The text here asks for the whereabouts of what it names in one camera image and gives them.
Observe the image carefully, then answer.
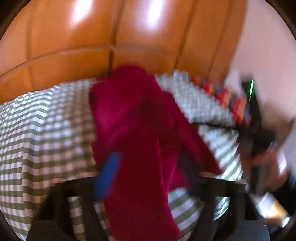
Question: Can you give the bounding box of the green white checkered bedsheet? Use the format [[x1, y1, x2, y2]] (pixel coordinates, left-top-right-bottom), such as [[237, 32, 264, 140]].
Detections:
[[1, 70, 243, 240]]

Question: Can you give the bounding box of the person's right hand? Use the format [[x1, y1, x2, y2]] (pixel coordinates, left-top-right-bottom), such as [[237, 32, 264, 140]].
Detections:
[[241, 148, 290, 196]]

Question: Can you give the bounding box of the crimson red knit garment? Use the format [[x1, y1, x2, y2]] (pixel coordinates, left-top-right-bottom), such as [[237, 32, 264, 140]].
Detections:
[[89, 65, 221, 240]]

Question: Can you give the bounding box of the multicolour plaid blanket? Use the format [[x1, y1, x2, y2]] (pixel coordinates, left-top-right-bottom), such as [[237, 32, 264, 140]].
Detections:
[[192, 76, 251, 127]]

